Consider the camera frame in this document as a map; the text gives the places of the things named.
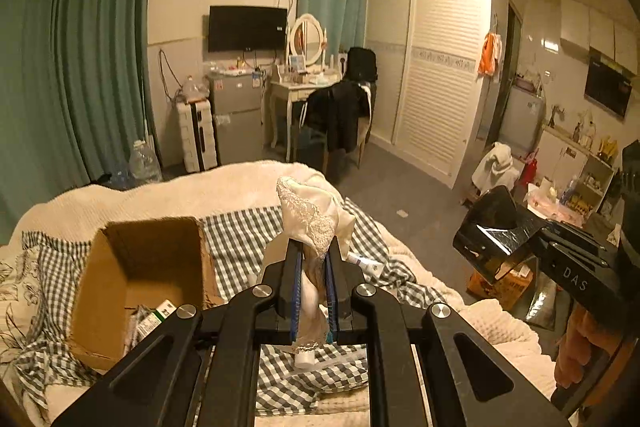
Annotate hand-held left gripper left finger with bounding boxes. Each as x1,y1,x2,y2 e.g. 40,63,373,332
50,239,305,427

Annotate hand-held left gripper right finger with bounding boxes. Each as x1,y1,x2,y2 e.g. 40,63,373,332
324,241,571,427

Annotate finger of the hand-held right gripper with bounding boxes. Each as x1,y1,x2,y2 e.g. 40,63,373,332
542,218,621,242
530,237,610,265

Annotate white frosted tube bottle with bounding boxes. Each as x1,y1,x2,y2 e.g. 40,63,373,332
293,347,321,370

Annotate white lace cloth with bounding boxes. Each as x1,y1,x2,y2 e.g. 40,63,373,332
276,176,357,355

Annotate black glossy box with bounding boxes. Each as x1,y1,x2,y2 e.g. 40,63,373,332
452,186,547,285

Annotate brown cardboard box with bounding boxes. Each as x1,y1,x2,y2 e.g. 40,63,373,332
67,216,223,372

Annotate person's right hand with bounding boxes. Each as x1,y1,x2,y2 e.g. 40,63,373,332
554,307,623,403

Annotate pink plastic bag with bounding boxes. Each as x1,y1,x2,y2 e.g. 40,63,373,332
525,182,591,228

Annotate white cream tube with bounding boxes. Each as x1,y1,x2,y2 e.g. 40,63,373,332
349,253,387,279

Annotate orange printed carton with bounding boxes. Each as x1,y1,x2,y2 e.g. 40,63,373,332
467,257,535,309

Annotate white kitchen shelf unit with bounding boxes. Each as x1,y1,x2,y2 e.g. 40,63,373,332
537,127,618,218

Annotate red fire extinguisher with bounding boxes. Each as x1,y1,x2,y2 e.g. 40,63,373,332
520,149,541,185

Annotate grey checked bed sheet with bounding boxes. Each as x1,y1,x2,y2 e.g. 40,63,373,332
0,202,466,414

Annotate white towel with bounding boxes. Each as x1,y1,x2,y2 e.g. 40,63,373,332
471,142,521,195

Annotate white washing machine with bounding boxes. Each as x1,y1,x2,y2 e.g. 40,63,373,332
500,84,546,150

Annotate green white medicine box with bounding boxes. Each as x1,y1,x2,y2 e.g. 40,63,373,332
137,299,179,339

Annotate black range hood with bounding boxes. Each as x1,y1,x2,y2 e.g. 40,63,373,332
584,49,636,118

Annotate wooden chair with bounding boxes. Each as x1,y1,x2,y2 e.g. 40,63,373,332
320,87,377,180

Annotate white fluffy blanket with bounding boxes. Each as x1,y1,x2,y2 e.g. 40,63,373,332
10,161,557,427

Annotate black jacket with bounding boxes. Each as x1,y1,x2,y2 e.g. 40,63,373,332
302,81,373,152

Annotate white suitcase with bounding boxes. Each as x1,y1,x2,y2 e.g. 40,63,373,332
176,99,221,172

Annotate grey mini fridge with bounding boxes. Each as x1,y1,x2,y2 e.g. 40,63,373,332
207,72,266,165

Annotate orange hanging cloth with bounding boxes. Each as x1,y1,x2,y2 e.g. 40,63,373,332
477,32,502,78

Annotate clear large water jug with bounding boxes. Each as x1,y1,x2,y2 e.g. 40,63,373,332
129,141,163,182

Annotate white dressing table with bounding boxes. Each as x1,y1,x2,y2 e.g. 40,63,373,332
267,74,346,162

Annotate white louvred wardrobe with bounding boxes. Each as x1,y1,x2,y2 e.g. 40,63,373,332
364,0,493,190

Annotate clear plastic bag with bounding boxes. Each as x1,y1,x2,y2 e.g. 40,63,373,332
180,77,211,104

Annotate black backpack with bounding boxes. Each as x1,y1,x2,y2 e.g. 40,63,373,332
346,47,378,82

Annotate oval vanity mirror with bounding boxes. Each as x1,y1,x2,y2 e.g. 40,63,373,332
287,13,326,68

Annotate floral quilt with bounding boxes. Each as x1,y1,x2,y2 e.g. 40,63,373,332
0,252,32,360

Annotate wide green curtain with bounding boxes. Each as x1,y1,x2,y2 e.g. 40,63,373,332
0,0,159,208

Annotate white wall cabinets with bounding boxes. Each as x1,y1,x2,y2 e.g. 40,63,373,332
560,0,640,75

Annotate wall cable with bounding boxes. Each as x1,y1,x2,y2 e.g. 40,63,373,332
159,48,184,98

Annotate black wall television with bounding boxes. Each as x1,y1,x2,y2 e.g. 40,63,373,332
208,6,289,54

